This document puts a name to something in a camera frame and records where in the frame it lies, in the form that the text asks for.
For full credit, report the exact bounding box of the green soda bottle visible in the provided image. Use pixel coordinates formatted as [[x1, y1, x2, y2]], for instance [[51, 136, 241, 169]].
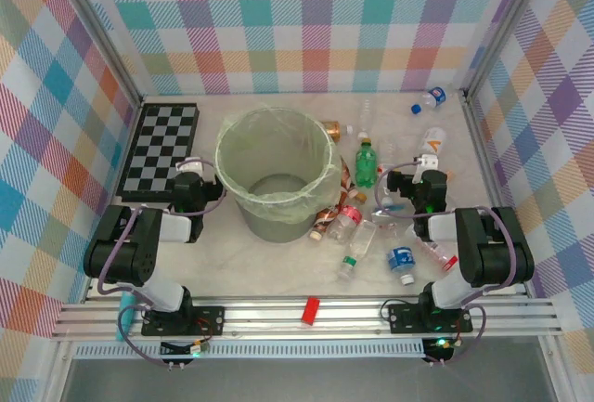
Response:
[[355, 137, 381, 189]]

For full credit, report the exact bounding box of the brown label bottle beige cap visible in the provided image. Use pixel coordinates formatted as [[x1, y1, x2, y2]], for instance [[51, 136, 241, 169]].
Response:
[[309, 204, 344, 241]]

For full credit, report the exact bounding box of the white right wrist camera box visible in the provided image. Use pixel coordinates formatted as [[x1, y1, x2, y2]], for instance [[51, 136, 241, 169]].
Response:
[[414, 153, 441, 172]]

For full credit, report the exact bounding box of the white bottle orange label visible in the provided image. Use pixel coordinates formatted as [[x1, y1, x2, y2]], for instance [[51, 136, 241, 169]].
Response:
[[415, 126, 449, 157]]

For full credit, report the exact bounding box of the red block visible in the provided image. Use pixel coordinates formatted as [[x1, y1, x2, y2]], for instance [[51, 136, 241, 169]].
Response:
[[301, 297, 322, 328]]

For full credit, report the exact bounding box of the clear bottle green cap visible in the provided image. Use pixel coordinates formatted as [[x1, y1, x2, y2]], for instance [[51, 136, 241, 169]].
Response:
[[336, 219, 378, 281]]

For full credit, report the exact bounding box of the teal tube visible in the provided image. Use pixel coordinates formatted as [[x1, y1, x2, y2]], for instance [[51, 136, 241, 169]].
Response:
[[117, 292, 136, 343]]

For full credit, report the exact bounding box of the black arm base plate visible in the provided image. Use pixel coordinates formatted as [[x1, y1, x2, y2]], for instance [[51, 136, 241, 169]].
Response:
[[141, 305, 226, 338], [387, 303, 473, 334]]

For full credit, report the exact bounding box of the aluminium corner post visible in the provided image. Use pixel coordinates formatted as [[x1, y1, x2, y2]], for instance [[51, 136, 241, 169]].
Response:
[[54, 0, 144, 107], [462, 0, 553, 99]]

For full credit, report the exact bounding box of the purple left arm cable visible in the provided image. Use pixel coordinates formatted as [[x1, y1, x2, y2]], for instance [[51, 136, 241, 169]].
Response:
[[95, 155, 228, 369]]

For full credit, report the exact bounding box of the crushed brown label bottle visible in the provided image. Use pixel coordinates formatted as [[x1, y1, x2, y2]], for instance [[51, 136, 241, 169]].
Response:
[[337, 155, 358, 199]]

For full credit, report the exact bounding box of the black grey chessboard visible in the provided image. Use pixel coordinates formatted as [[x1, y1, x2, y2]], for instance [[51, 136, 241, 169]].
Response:
[[114, 102, 200, 203]]

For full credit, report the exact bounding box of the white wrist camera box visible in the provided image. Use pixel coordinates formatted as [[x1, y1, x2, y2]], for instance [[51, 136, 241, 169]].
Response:
[[177, 158, 207, 175], [414, 153, 441, 172]]

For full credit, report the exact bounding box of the crushed blue red label bottle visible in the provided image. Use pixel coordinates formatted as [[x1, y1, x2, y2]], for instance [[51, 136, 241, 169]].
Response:
[[369, 201, 409, 229]]

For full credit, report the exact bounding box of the blue label bottle white cap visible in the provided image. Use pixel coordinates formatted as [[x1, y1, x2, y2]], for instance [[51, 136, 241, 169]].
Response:
[[386, 246, 417, 286]]

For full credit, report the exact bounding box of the white slotted cable duct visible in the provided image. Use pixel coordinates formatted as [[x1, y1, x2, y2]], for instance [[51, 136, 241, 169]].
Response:
[[73, 339, 428, 360]]

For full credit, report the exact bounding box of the black controller board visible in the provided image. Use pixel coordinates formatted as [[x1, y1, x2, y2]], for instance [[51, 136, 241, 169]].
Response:
[[159, 339, 209, 370], [422, 336, 458, 367]]

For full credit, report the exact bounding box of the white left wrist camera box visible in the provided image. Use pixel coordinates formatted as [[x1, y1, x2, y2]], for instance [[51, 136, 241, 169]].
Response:
[[177, 158, 207, 175]]

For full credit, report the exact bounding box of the clear bottle red label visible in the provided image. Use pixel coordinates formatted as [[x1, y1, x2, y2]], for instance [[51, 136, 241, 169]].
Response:
[[327, 204, 363, 241]]

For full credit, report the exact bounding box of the clear plastic bottle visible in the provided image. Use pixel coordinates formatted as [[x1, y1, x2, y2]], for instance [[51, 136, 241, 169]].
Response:
[[378, 139, 400, 175]]

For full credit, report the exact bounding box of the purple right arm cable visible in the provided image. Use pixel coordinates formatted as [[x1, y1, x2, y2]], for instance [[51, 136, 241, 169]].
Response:
[[374, 155, 523, 369]]

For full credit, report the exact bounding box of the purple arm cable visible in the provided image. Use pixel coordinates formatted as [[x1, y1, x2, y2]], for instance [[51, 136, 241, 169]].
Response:
[[95, 155, 228, 369], [374, 155, 523, 369]]

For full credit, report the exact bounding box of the green plastic bin liner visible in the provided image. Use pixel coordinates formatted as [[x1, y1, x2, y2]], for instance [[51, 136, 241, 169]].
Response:
[[214, 105, 345, 227]]

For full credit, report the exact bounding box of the grey mesh waste bin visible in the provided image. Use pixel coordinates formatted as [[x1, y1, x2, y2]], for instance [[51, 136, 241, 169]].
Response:
[[215, 108, 336, 243]]

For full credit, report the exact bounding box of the aluminium rail frame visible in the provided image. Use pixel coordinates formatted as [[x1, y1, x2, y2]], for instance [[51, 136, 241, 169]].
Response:
[[50, 292, 565, 341]]

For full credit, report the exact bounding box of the clear bottle pink label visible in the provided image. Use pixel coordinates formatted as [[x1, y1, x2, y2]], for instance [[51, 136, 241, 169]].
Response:
[[406, 225, 459, 273]]

